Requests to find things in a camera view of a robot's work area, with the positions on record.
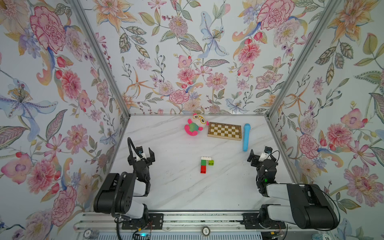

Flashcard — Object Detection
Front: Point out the red lego cube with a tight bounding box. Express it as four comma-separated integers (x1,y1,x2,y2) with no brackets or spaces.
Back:
201,166,207,174

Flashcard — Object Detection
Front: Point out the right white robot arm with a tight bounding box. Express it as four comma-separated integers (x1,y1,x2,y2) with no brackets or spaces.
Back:
243,147,340,231

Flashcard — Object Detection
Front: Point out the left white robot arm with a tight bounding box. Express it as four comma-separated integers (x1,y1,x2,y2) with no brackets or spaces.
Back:
93,149,156,222

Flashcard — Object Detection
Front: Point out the blue cylindrical toy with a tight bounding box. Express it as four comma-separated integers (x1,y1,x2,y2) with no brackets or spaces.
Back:
243,124,251,152

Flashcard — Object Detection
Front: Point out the wooden chessboard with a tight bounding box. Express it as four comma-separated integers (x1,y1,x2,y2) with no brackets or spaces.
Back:
208,122,242,141

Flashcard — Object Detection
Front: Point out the pink plush toy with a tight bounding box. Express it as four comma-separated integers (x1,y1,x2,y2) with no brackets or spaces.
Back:
185,114,210,137

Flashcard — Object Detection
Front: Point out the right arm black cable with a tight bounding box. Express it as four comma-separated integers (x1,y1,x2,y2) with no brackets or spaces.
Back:
268,149,341,232

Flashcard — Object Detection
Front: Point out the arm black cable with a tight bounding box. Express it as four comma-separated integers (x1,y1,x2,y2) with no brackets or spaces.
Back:
110,137,139,240
268,149,341,232

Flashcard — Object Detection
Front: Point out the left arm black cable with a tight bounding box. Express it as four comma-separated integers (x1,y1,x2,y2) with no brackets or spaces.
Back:
110,137,139,240

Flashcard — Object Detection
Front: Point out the aluminium mounting rail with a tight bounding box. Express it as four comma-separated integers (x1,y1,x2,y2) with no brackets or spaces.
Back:
74,211,311,233

